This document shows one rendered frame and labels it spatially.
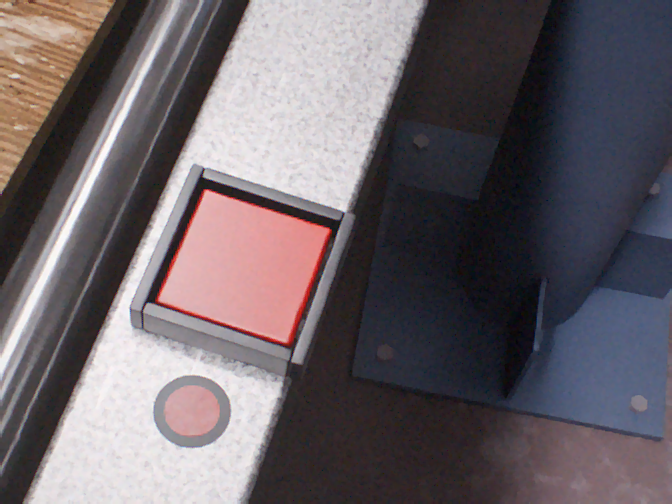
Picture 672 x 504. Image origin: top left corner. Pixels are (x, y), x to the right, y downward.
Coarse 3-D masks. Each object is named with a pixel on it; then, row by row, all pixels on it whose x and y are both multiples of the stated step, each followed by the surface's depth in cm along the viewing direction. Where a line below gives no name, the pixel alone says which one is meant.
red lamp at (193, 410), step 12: (180, 396) 53; (192, 396) 53; (204, 396) 53; (168, 408) 53; (180, 408) 53; (192, 408) 53; (204, 408) 53; (216, 408) 53; (168, 420) 52; (180, 420) 52; (192, 420) 52; (204, 420) 52; (216, 420) 52; (180, 432) 52; (192, 432) 52; (204, 432) 52
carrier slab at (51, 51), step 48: (0, 0) 59; (48, 0) 59; (96, 0) 60; (0, 48) 58; (48, 48) 58; (96, 48) 60; (0, 96) 57; (48, 96) 57; (0, 144) 55; (0, 192) 54
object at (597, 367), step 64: (576, 0) 112; (640, 0) 106; (576, 64) 116; (640, 64) 112; (512, 128) 133; (576, 128) 122; (640, 128) 120; (384, 192) 166; (448, 192) 150; (512, 192) 137; (576, 192) 130; (640, 192) 132; (384, 256) 161; (448, 256) 162; (512, 256) 145; (576, 256) 141; (640, 256) 154; (384, 320) 157; (448, 320) 157; (512, 320) 156; (576, 320) 159; (640, 320) 160; (384, 384) 153; (448, 384) 153; (512, 384) 151; (576, 384) 155; (640, 384) 156
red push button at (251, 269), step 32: (192, 224) 55; (224, 224) 55; (256, 224) 56; (288, 224) 56; (192, 256) 54; (224, 256) 55; (256, 256) 55; (288, 256) 55; (320, 256) 55; (160, 288) 54; (192, 288) 54; (224, 288) 54; (256, 288) 54; (288, 288) 54; (224, 320) 53; (256, 320) 53; (288, 320) 53
